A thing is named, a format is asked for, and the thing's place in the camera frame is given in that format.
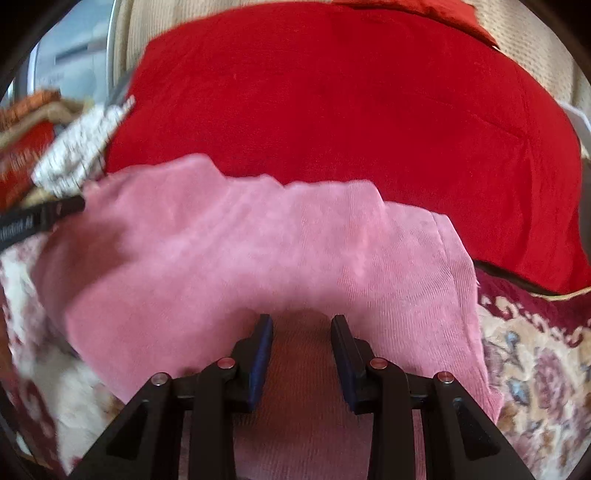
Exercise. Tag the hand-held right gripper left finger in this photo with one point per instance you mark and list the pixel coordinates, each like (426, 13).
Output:
(261, 360)

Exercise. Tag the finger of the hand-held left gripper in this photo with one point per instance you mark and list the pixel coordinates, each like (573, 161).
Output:
(64, 207)

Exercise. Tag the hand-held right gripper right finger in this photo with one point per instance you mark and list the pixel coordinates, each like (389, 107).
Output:
(345, 364)

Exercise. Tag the pink jacket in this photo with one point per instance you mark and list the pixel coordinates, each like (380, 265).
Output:
(221, 258)

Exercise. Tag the black white patterned cloth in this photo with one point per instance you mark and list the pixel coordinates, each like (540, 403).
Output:
(78, 143)

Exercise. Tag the orange black patterned cloth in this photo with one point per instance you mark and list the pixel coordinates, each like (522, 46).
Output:
(27, 106)

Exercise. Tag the silver refrigerator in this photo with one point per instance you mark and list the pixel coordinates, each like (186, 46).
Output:
(69, 60)

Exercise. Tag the red floral blanket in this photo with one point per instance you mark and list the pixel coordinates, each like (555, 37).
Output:
(540, 369)

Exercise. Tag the red pillow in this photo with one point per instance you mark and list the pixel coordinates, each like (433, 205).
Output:
(429, 14)

